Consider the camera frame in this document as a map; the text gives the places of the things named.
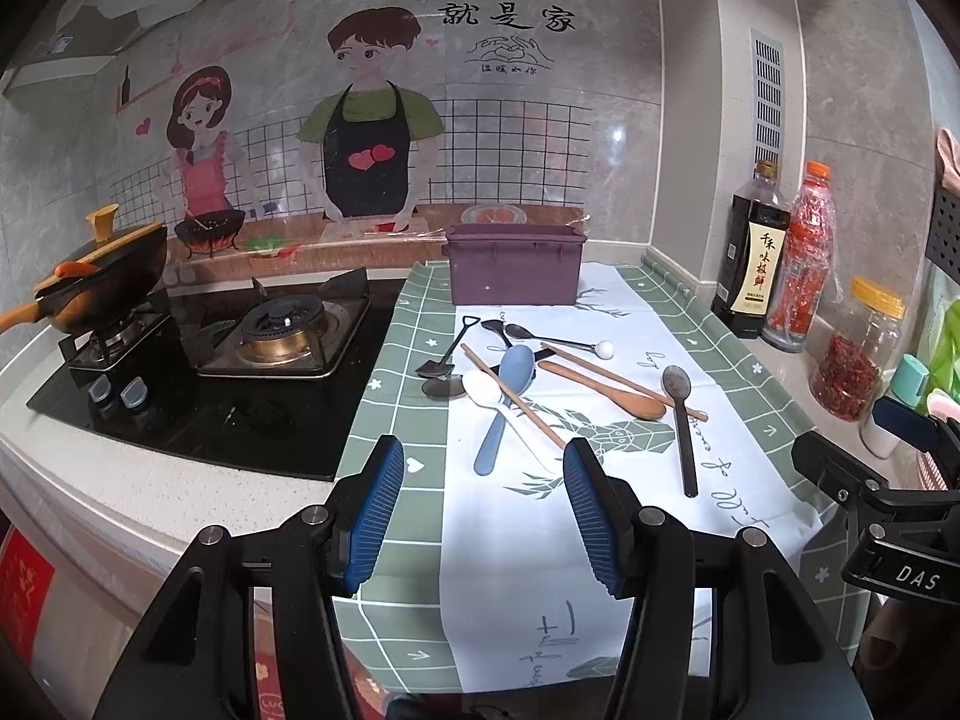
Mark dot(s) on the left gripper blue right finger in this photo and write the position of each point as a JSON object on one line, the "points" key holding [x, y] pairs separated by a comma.
{"points": [[597, 511]]}

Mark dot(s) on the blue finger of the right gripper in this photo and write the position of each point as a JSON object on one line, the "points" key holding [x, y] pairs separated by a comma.
{"points": [[921, 432]]}

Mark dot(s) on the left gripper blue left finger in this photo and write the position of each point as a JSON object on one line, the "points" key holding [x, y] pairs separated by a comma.
{"points": [[369, 510]]}

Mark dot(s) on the wooden spoon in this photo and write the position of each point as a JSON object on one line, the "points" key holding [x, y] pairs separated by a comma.
{"points": [[636, 405]]}

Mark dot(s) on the wooden chopstick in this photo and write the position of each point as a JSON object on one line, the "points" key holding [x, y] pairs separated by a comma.
{"points": [[516, 400], [610, 375]]}

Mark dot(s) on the black spoon white ball end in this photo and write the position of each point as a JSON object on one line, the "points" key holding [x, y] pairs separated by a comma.
{"points": [[603, 349]]}

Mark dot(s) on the grey metal spoon black handle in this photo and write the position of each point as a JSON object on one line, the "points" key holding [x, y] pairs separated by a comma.
{"points": [[677, 387]]}

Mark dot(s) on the white plastic spoon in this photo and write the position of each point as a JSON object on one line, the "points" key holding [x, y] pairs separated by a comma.
{"points": [[532, 438]]}

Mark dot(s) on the black shovel shaped spoon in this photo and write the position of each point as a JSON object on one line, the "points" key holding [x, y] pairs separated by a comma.
{"points": [[442, 367]]}

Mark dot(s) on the small black spoon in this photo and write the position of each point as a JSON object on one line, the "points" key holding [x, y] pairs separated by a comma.
{"points": [[497, 327]]}

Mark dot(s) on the steel spoon black handle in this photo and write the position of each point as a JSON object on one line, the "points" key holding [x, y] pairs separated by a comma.
{"points": [[444, 388]]}

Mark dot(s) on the teal cap small bottle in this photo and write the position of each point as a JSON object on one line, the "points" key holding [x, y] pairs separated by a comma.
{"points": [[909, 382]]}

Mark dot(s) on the yellow lid chili jar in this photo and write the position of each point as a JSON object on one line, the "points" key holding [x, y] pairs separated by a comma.
{"points": [[845, 379]]}

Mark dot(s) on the green white table mat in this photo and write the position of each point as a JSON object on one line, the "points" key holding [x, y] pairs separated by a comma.
{"points": [[508, 561]]}

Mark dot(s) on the orange cap chili bottle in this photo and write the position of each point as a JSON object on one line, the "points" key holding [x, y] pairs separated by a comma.
{"points": [[806, 261]]}

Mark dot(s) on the black gas stove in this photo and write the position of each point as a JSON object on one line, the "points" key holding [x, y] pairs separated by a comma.
{"points": [[264, 379]]}

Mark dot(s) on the dark soy sauce bottle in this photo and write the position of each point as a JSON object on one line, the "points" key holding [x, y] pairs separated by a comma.
{"points": [[756, 230]]}

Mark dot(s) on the purple plastic utensil box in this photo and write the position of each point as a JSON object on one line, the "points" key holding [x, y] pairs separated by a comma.
{"points": [[514, 264]]}

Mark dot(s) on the black wok with lid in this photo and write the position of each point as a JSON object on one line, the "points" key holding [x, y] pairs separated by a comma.
{"points": [[102, 282]]}

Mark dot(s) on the black metal wall rack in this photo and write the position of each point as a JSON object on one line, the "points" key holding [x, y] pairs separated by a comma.
{"points": [[943, 244]]}

